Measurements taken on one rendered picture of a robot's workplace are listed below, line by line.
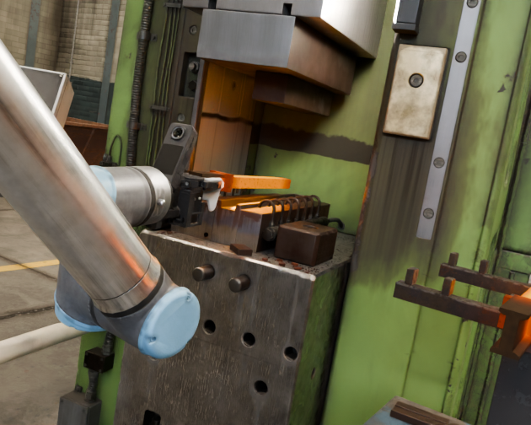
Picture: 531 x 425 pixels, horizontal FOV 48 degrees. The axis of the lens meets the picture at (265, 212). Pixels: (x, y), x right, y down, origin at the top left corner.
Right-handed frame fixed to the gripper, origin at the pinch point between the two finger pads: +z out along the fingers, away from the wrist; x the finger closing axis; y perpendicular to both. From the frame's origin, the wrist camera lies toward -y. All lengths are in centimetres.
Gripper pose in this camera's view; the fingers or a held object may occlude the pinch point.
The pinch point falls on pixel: (215, 178)
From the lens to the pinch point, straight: 110.4
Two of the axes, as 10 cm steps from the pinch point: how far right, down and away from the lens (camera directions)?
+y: -1.7, 9.7, 1.6
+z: 4.2, -0.8, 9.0
